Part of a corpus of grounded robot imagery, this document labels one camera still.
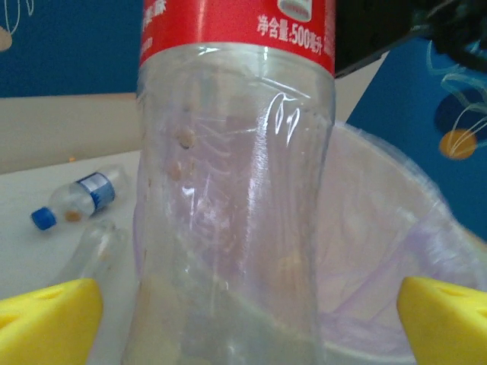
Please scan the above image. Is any Coca-Cola bottle red label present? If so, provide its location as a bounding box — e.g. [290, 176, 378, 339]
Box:
[121, 0, 338, 365]

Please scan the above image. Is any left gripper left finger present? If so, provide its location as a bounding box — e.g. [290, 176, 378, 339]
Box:
[0, 278, 104, 365]

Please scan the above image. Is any white round bin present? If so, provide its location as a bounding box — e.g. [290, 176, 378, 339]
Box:
[319, 119, 487, 365]

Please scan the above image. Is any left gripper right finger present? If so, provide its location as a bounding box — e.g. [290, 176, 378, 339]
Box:
[396, 276, 487, 365]

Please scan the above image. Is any clear unlabelled plastic bottle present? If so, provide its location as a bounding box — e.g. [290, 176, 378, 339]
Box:
[56, 220, 130, 284]

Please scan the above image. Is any small water bottle blue label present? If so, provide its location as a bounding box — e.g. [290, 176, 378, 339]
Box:
[30, 163, 129, 232]

